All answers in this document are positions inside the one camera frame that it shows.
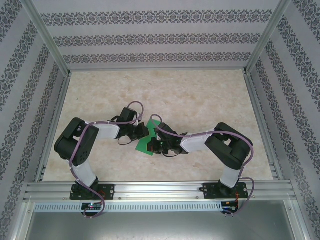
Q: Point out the green paper sheet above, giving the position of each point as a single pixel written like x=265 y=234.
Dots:
x=143 y=146

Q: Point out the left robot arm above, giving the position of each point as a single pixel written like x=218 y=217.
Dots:
x=75 y=147

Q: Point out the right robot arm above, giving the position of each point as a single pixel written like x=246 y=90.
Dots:
x=225 y=150

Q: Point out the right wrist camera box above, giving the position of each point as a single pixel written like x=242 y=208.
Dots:
x=158 y=137

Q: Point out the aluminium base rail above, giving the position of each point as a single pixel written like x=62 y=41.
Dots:
x=160 y=190

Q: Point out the aluminium side rail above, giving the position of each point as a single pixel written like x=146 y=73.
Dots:
x=53 y=112
x=262 y=125

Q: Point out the aluminium frame post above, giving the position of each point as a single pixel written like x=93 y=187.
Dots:
x=47 y=37
x=267 y=32

